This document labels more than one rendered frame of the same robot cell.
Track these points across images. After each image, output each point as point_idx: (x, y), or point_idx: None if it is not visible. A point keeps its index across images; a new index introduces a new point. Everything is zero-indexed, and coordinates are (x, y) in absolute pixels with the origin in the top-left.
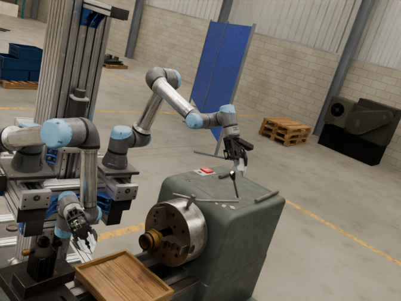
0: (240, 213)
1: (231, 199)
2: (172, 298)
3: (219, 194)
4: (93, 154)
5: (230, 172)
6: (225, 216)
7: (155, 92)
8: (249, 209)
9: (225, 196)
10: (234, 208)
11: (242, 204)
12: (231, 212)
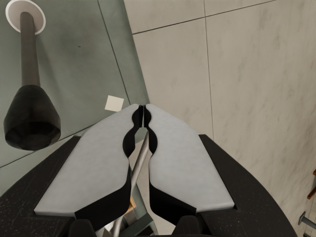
0: (144, 94)
1: (54, 70)
2: None
3: (8, 107)
4: None
5: (33, 149)
6: (141, 139)
7: None
8: (129, 42)
9: (18, 84)
10: (119, 100)
11: (94, 43)
12: (142, 123)
